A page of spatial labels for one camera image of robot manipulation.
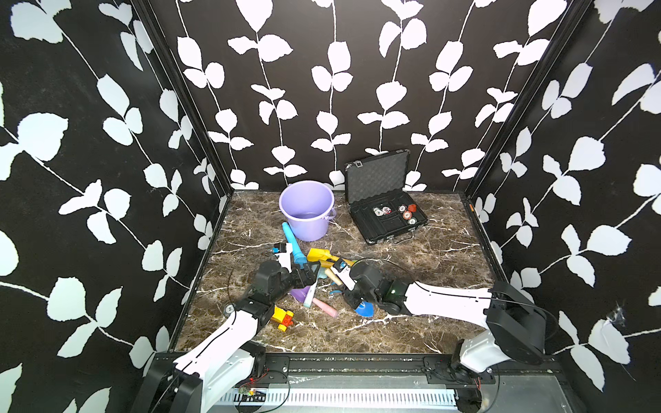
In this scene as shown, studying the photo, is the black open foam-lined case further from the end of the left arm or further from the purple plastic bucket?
the end of the left arm

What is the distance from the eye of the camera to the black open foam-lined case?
1.05 metres

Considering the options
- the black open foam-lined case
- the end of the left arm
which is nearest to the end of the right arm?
the end of the left arm

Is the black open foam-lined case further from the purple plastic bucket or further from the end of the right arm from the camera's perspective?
the end of the right arm

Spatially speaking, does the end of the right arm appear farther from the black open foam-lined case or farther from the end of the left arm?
the black open foam-lined case
